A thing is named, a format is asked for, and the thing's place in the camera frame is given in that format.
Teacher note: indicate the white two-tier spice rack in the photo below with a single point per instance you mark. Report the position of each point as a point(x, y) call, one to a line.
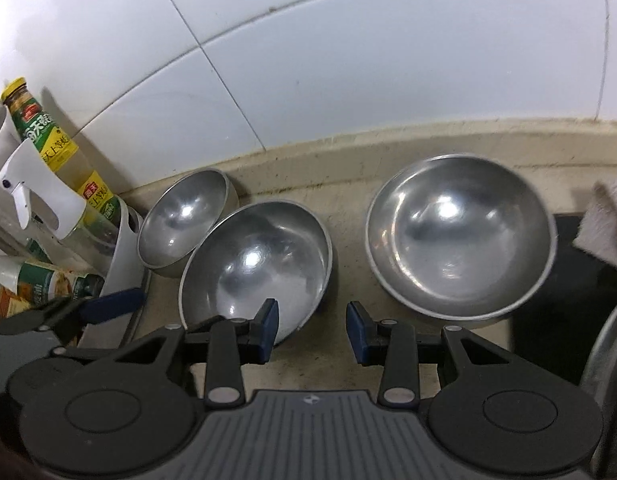
point(121, 265)

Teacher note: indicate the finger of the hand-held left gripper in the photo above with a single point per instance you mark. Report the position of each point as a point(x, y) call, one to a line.
point(113, 304)

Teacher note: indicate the green-label seasoning bottle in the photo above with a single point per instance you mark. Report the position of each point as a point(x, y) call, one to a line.
point(48, 285)

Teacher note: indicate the stainless steel bowl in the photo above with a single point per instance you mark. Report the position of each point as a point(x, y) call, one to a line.
point(608, 355)
point(461, 255)
point(258, 265)
point(183, 220)

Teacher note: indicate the white rag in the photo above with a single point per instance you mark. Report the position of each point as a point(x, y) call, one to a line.
point(606, 225)

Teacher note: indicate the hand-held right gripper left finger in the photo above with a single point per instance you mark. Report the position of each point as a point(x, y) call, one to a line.
point(269, 330)

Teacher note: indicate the white spray bottle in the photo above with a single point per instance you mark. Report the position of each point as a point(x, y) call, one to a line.
point(43, 185)

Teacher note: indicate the yellow-label green bottle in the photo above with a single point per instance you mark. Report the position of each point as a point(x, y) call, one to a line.
point(53, 140)

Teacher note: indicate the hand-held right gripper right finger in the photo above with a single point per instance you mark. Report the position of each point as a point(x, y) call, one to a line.
point(356, 332)

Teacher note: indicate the black gas stove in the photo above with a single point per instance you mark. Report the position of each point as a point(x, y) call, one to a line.
point(543, 310)

